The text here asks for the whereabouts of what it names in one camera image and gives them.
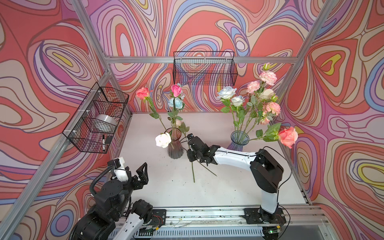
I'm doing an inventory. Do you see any pink grey glass vase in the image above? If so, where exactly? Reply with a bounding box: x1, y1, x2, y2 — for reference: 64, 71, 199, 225
166, 128, 184, 159

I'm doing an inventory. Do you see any pale pink rose stem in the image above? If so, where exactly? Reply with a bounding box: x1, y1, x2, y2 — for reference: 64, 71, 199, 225
176, 119, 196, 183

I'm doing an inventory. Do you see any purple glass vase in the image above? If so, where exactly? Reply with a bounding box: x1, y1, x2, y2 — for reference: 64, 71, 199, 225
227, 131, 250, 152

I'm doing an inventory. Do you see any light blue carnation stem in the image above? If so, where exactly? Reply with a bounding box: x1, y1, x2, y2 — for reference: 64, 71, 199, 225
168, 94, 185, 129

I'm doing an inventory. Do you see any blue white rose stem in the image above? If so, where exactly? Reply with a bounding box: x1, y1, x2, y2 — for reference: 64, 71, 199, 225
230, 96, 246, 133

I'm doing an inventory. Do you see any red pink rose stem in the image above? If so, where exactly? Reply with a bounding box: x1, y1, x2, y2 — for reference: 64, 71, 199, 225
136, 87, 167, 130

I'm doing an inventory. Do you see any large salmon pink rose stem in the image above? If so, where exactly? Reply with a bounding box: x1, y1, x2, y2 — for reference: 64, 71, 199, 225
250, 123, 299, 149

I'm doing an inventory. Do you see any pink carnation stem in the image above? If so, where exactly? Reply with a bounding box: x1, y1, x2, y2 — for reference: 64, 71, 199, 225
247, 63, 278, 114

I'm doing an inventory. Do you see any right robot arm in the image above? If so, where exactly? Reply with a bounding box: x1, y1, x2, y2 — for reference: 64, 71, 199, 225
187, 134, 284, 217

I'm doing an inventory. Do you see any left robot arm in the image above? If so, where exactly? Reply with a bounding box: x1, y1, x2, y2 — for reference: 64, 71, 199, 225
69, 159, 153, 240

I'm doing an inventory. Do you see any black marker pen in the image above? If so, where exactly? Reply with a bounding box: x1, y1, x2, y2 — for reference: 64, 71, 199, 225
102, 135, 106, 153

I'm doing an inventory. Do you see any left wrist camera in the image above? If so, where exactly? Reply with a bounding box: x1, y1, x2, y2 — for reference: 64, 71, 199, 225
108, 157, 129, 183

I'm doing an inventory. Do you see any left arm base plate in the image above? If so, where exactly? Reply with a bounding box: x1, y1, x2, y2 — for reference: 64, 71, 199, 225
149, 209, 167, 228

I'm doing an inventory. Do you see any black wire basket left wall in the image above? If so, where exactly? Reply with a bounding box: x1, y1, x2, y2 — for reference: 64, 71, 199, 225
63, 83, 130, 154

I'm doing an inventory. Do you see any black wire basket wall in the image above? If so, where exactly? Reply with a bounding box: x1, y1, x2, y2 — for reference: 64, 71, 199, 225
173, 50, 238, 87
63, 83, 130, 154

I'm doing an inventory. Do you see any black wire basket back wall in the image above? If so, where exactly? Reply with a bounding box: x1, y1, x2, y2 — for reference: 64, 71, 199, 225
173, 50, 238, 87

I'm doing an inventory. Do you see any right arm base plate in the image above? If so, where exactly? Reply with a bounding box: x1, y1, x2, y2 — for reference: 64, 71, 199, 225
242, 208, 287, 225

